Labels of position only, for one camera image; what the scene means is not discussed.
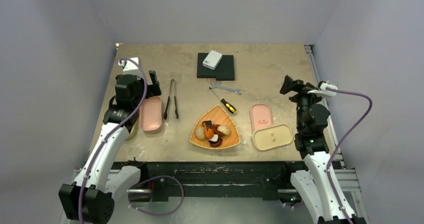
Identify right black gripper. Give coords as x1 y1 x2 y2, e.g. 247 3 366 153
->
280 75 327 131

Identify black metal tongs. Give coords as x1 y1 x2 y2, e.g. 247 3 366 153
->
163 79 180 121

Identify beige steamed bun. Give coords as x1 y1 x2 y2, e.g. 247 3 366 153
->
194 126 206 140
217 125 231 136

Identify orange fried chicken piece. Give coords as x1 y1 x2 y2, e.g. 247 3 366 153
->
203 123 215 139

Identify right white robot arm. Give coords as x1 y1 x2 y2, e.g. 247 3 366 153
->
279 75 373 224

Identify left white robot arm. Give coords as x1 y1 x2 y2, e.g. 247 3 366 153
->
58 70 162 224

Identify pink lunch box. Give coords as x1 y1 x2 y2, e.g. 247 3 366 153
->
139 96 163 133

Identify pink lunch box lid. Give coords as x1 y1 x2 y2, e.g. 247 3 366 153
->
250 103 273 132

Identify beige lunch box lid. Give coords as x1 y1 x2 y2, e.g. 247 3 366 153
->
251 124 294 152

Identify beige lunch box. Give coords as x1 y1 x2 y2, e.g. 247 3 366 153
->
126 120 140 140

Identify white small box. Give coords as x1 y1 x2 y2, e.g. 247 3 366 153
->
202 50 223 70

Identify yellow black screwdriver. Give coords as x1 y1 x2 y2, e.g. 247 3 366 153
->
209 87 237 115

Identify silver wrench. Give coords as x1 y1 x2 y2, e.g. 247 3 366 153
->
209 83 242 95

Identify black foam block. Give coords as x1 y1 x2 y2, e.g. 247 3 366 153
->
196 52 236 81

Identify dark red sausage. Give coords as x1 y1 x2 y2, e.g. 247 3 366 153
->
210 124 225 137

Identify woven bamboo basket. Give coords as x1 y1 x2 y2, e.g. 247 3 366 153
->
189 105 241 150

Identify dark red round food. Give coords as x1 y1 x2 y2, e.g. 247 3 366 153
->
209 137 223 148

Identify white black sushi piece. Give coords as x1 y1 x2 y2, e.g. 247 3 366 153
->
208 134 219 143

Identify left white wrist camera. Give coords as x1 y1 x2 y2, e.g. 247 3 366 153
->
118 57 141 76

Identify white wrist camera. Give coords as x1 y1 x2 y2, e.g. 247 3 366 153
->
118 57 141 76
307 80 338 98

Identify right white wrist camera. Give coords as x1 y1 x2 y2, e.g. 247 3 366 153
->
307 80 338 98

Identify aluminium rail right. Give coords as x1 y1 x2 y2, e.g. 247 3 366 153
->
304 44 346 168

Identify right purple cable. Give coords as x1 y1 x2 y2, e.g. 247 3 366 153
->
281 88 374 224

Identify black table front frame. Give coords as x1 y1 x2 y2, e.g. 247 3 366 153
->
112 160 307 202

